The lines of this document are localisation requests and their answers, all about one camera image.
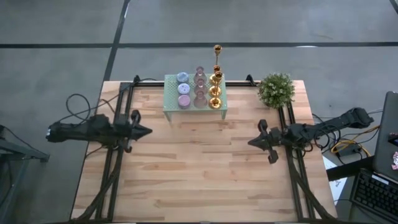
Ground black aluminium table frame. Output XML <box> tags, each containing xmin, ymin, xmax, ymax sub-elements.
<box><xmin>70</xmin><ymin>74</ymin><xmax>338</xmax><ymax>224</ymax></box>

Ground green perforated metal shelf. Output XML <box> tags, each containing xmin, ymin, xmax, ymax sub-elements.
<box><xmin>163</xmin><ymin>73</ymin><xmax>228</xmax><ymax>121</ymax></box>

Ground blue-grey round candle holder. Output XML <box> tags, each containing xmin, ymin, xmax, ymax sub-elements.
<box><xmin>176</xmin><ymin>71</ymin><xmax>190</xmax><ymax>84</ymax></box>

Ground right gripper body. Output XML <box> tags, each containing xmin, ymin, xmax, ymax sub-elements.
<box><xmin>257</xmin><ymin>119</ymin><xmax>292</xmax><ymax>165</ymax></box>

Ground short gold candlestick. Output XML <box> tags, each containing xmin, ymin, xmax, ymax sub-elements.
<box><xmin>208</xmin><ymin>70</ymin><xmax>224</xmax><ymax>110</ymax></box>
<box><xmin>208</xmin><ymin>64</ymin><xmax>223</xmax><ymax>98</ymax></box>

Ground grey laptop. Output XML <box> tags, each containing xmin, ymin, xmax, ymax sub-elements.
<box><xmin>372</xmin><ymin>91</ymin><xmax>398</xmax><ymax>183</ymax></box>

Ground pink glass candle holder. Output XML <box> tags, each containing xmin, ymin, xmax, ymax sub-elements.
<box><xmin>193</xmin><ymin>65</ymin><xmax>207</xmax><ymax>82</ymax></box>
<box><xmin>193</xmin><ymin>78</ymin><xmax>208</xmax><ymax>94</ymax></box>
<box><xmin>193</xmin><ymin>90</ymin><xmax>208</xmax><ymax>109</ymax></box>

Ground purple round candle holder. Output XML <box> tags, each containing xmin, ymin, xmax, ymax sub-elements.
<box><xmin>177</xmin><ymin>95</ymin><xmax>192</xmax><ymax>110</ymax></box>

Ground white paper sheet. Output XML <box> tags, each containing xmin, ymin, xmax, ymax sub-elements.
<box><xmin>322</xmin><ymin>155</ymin><xmax>348</xmax><ymax>197</ymax></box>

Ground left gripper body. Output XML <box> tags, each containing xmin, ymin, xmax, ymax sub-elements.
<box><xmin>119</xmin><ymin>108</ymin><xmax>142</xmax><ymax>154</ymax></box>

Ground tall gold candlestick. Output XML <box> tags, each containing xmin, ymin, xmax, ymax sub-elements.
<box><xmin>209</xmin><ymin>44</ymin><xmax>223</xmax><ymax>85</ymax></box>

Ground grey metal stand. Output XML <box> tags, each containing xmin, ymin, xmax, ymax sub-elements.
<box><xmin>0</xmin><ymin>124</ymin><xmax>50</xmax><ymax>224</ymax></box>

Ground black power adapter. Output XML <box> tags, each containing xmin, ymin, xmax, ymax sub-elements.
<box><xmin>337</xmin><ymin>145</ymin><xmax>363</xmax><ymax>158</ymax></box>

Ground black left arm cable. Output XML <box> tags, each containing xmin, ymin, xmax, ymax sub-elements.
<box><xmin>57</xmin><ymin>77</ymin><xmax>156</xmax><ymax>125</ymax></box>

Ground yellow cable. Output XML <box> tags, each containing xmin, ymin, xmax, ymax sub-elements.
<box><xmin>330</xmin><ymin>124</ymin><xmax>382</xmax><ymax>158</ymax></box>

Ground pale speckled round candle holder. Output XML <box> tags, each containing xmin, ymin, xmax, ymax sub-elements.
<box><xmin>177</xmin><ymin>83</ymin><xmax>191</xmax><ymax>96</ymax></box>

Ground green potted plant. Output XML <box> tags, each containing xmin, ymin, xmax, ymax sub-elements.
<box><xmin>257</xmin><ymin>72</ymin><xmax>296</xmax><ymax>109</ymax></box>

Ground black keyboard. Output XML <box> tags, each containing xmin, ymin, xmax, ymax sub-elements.
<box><xmin>348</xmin><ymin>167</ymin><xmax>398</xmax><ymax>223</ymax></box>

